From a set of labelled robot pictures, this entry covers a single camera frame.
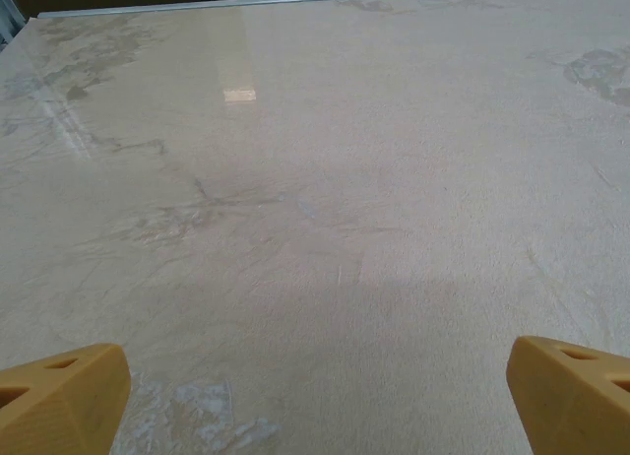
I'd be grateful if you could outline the aluminium side frame rail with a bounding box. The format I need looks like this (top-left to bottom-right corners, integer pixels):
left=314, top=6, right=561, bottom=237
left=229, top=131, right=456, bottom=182
left=0, top=0, right=26, bottom=47

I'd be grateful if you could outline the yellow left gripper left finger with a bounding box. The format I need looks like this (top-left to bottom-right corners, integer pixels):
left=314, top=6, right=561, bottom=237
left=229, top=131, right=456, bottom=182
left=0, top=342, right=132, bottom=455

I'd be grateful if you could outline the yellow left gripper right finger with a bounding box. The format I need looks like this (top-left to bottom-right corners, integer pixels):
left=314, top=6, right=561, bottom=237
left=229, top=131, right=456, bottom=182
left=507, top=335, right=630, bottom=455

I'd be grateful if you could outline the aluminium table edge rail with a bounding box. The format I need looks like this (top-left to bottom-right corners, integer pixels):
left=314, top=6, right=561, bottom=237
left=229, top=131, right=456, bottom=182
left=36, top=0, right=630, bottom=21

